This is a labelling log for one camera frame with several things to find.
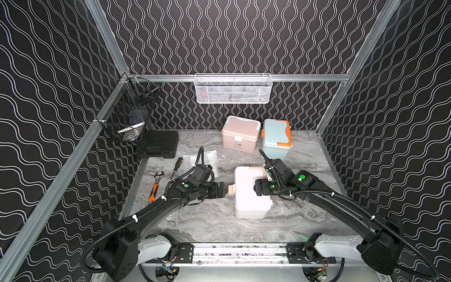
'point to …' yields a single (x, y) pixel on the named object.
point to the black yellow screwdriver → (178, 163)
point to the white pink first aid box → (248, 204)
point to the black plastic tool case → (158, 143)
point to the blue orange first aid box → (276, 137)
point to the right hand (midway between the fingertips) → (262, 186)
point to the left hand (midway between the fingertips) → (220, 189)
